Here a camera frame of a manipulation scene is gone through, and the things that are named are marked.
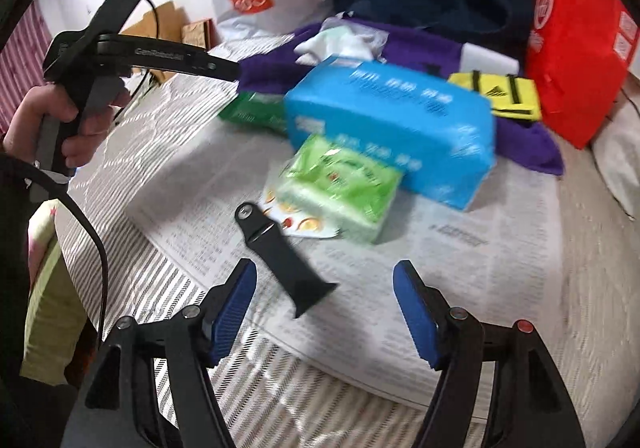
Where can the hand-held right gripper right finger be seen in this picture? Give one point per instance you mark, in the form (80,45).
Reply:
(417,313)

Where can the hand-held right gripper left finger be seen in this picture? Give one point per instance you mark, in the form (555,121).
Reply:
(235,308)

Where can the clear plastic bag green pack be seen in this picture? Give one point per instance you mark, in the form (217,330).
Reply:
(340,43)

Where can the yellow pouch with black stripes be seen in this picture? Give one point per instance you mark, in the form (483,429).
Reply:
(500,95)

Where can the white sponge block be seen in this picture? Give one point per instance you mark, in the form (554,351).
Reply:
(492,59)

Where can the person's left forearm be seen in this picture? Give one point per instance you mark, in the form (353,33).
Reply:
(12,208)

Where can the person's left hand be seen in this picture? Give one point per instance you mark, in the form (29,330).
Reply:
(45,103)

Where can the brown patterned box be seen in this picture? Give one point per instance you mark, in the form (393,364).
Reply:
(197,34)

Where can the wooden headboard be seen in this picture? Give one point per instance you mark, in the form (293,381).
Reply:
(157,20)

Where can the newspaper sheet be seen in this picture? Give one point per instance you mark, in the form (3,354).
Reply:
(450,278)

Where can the red striped cloth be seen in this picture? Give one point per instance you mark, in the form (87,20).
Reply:
(20,58)

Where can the dark green tissue pack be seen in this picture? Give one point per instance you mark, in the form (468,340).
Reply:
(252,113)

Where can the small printed sticker packet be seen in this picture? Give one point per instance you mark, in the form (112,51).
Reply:
(302,225)

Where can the light green wet wipes pack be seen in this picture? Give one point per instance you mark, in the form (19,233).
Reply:
(340,183)

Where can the blue tissue pack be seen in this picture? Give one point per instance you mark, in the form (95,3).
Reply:
(390,128)

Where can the light green cloth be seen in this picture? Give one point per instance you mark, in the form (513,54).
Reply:
(45,298)

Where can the purple towel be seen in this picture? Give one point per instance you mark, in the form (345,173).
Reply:
(415,48)

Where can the white cloth bag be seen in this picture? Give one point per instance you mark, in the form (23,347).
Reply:
(617,163)

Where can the red paper bag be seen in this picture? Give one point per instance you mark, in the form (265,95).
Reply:
(580,53)

